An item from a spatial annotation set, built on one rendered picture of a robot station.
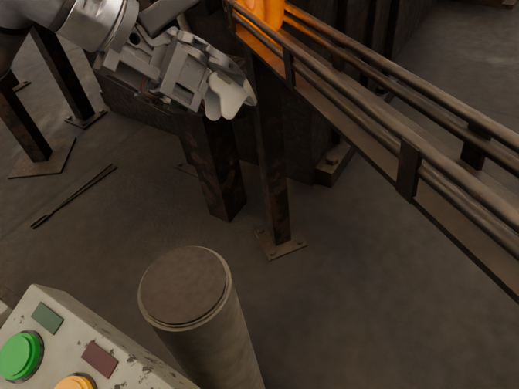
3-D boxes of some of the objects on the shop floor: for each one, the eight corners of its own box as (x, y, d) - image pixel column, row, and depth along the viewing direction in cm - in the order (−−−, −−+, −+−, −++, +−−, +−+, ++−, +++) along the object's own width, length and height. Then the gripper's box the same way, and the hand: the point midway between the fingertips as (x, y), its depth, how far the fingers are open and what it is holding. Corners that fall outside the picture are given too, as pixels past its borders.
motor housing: (222, 187, 132) (184, 32, 93) (279, 211, 123) (262, 49, 83) (198, 214, 126) (145, 59, 86) (256, 241, 116) (227, 81, 77)
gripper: (81, 72, 46) (222, 145, 59) (109, 59, 39) (261, 145, 52) (107, 5, 47) (239, 93, 60) (140, -18, 40) (280, 86, 54)
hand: (249, 95), depth 56 cm, fingers closed
